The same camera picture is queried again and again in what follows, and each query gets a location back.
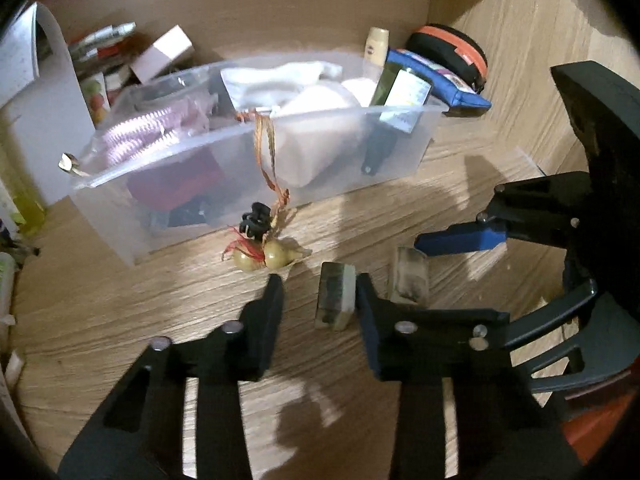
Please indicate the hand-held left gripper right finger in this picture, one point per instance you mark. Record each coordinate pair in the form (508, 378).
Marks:
(367, 332)

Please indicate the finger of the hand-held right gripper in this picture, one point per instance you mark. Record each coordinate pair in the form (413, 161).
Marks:
(595, 355)
(460, 240)

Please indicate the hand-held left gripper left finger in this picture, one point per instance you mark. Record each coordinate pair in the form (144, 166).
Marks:
(270, 322)

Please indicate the small clear block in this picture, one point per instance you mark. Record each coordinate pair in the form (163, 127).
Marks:
(335, 302)

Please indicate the yellow gourd charm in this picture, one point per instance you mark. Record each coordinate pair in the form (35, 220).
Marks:
(265, 255)

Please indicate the dark green spray bottle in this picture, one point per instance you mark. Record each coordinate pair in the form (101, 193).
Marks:
(395, 110)

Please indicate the clear plastic storage box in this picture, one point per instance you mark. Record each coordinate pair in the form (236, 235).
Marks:
(325, 180)

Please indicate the red velvet pouch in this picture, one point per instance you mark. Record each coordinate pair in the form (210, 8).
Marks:
(175, 180)

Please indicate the white cloth pouch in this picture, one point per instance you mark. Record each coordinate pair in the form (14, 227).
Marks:
(270, 82)

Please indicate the wooden desktop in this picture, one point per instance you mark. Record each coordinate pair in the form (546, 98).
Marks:
(125, 300)

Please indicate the red object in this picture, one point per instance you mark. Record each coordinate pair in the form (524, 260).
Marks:
(595, 430)

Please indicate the black hair claw clip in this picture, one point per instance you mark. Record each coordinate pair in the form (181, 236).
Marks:
(256, 221)

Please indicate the blue pencil pouch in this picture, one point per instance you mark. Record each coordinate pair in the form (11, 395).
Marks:
(447, 85)

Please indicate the black orange round case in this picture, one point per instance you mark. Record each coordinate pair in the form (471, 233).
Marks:
(450, 50)

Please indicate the small cream bottle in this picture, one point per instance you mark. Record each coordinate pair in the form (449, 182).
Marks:
(377, 46)

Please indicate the small white roll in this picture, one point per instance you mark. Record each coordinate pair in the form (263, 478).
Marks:
(12, 366)

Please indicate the green orange small bottle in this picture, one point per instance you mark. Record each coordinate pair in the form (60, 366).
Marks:
(5, 280)

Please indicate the yellow-green spray bottle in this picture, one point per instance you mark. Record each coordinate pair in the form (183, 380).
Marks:
(25, 200)

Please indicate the fruit print card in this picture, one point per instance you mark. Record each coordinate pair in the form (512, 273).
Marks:
(96, 96)

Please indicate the small white box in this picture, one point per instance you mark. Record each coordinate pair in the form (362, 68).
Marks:
(162, 54)

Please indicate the white standing paper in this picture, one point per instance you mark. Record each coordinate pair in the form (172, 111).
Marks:
(47, 110)

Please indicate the stack of cards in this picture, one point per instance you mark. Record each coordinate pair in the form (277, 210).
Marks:
(100, 42)

